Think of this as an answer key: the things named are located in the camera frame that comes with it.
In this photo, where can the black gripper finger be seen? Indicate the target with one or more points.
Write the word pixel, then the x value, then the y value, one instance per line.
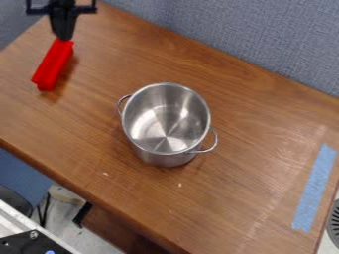
pixel 56 19
pixel 71 20

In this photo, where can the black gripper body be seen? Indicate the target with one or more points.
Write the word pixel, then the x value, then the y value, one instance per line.
pixel 68 5

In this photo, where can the stainless steel pot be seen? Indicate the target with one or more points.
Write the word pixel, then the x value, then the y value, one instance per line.
pixel 167 123

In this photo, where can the red rectangular block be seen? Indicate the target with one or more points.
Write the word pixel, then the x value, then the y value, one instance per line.
pixel 52 64

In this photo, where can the black round chair base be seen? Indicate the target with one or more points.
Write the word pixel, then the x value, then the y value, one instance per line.
pixel 16 201

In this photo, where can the black device bottom left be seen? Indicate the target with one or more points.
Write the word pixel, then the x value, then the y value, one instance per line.
pixel 31 242

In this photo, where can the blue tape strip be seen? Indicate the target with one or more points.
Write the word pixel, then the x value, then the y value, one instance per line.
pixel 314 189

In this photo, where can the dark fan grille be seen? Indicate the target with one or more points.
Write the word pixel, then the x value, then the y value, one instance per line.
pixel 333 224

